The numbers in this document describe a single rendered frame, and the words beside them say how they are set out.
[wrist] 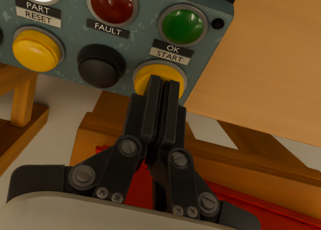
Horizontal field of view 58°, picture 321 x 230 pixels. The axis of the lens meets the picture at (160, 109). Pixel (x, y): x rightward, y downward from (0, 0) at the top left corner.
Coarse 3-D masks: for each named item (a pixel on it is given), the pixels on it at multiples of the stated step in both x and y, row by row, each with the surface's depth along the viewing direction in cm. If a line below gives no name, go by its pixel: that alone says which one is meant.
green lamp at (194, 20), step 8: (168, 16) 14; (176, 16) 14; (184, 16) 13; (192, 16) 13; (168, 24) 14; (176, 24) 14; (184, 24) 14; (192, 24) 14; (200, 24) 14; (168, 32) 14; (176, 32) 14; (184, 32) 14; (192, 32) 14; (200, 32) 14; (176, 40) 15; (184, 40) 14; (192, 40) 15
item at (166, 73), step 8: (144, 72) 16; (152, 72) 16; (160, 72) 16; (168, 72) 16; (176, 72) 16; (136, 80) 17; (144, 80) 16; (168, 80) 16; (176, 80) 16; (136, 88) 17; (144, 88) 16
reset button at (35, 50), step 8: (24, 32) 15; (32, 32) 15; (16, 40) 15; (24, 40) 15; (32, 40) 15; (40, 40) 15; (48, 40) 15; (16, 48) 15; (24, 48) 15; (32, 48) 15; (40, 48) 15; (48, 48) 15; (56, 48) 16; (16, 56) 16; (24, 56) 15; (32, 56) 15; (40, 56) 15; (48, 56) 15; (56, 56) 16; (24, 64) 16; (32, 64) 16; (40, 64) 16; (48, 64) 16; (56, 64) 16
